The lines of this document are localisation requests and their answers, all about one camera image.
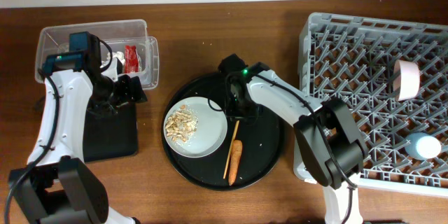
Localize grey dishwasher rack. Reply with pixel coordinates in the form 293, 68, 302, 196
297, 13, 447, 197

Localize white tissue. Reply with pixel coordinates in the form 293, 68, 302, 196
101, 51, 126, 67

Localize blue cup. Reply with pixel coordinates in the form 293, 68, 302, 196
405, 132, 442, 160

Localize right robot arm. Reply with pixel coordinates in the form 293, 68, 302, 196
218, 61, 368, 223

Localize round black tray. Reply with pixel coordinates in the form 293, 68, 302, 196
160, 71, 286, 192

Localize black rectangular tray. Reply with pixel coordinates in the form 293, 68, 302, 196
83, 104, 139, 162

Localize clear plastic bin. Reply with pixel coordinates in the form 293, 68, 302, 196
34, 19, 160, 90

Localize red snack wrapper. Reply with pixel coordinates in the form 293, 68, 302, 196
125, 45, 142, 74

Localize grey plate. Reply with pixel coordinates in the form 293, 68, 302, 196
162, 97, 228, 158

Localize orange carrot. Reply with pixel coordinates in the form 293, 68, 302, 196
228, 140, 243, 186

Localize food scraps pile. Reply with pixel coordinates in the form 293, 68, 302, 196
164, 104, 198, 143

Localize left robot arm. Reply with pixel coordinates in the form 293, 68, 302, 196
6, 51, 146, 223

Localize wooden chopstick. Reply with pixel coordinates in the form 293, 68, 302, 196
223, 120, 240, 179

